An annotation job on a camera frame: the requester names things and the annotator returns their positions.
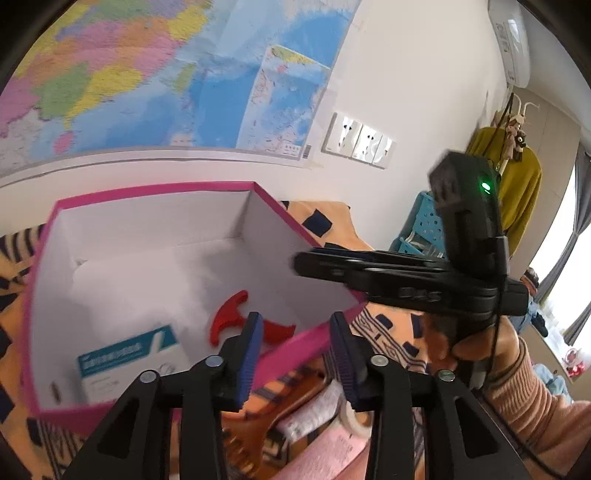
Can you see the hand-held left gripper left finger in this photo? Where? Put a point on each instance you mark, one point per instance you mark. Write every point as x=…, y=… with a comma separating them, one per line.
x=247, y=362

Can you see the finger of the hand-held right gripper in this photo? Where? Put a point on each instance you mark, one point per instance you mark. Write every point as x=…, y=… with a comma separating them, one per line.
x=323, y=266
x=392, y=257

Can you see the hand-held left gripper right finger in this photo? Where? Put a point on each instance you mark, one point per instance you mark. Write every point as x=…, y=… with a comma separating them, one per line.
x=344, y=362

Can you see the red curved plastic piece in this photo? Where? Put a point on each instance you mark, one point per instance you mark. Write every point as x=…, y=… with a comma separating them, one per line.
x=226, y=318

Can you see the light pink printed tube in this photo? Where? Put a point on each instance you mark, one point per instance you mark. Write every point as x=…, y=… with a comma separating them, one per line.
x=328, y=454

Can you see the pink cardboard box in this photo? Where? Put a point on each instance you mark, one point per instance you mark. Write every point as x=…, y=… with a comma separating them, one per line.
x=161, y=258

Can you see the person's right forearm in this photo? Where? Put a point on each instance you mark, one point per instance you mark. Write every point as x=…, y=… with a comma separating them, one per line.
x=531, y=406

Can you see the person's right hand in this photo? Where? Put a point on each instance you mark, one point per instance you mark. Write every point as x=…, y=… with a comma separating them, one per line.
x=438, y=341

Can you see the blue perforated plastic rack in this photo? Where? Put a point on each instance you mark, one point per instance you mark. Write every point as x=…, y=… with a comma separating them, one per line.
x=422, y=226

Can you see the orange-brown comb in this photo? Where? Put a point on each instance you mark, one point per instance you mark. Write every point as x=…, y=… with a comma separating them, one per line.
x=277, y=410

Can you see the orange patterned blanket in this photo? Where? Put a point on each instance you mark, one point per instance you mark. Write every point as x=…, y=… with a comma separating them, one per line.
x=392, y=332

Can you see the yellow hanging garment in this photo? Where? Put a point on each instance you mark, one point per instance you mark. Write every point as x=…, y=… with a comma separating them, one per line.
x=521, y=194

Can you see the window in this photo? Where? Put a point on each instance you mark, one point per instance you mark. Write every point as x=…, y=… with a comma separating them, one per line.
x=561, y=221

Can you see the brown plush toy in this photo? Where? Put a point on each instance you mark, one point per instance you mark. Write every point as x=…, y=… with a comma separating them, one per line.
x=517, y=136

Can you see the grey curtain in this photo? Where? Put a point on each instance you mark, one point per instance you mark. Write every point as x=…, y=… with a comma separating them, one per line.
x=556, y=267

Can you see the white coat rack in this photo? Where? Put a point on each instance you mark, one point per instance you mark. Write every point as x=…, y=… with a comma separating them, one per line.
x=521, y=107

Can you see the white and blue carton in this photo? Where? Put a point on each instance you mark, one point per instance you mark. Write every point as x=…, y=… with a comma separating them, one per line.
x=120, y=364

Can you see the red and white ornament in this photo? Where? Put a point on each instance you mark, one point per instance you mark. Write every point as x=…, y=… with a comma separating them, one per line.
x=572, y=362

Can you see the white air conditioner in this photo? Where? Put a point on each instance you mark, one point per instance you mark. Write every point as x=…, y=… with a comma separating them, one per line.
x=512, y=41

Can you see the light blue cloth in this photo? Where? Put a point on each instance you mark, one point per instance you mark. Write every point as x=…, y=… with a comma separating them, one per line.
x=551, y=381

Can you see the colourful wall map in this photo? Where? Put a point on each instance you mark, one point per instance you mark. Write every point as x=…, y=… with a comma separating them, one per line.
x=138, y=69

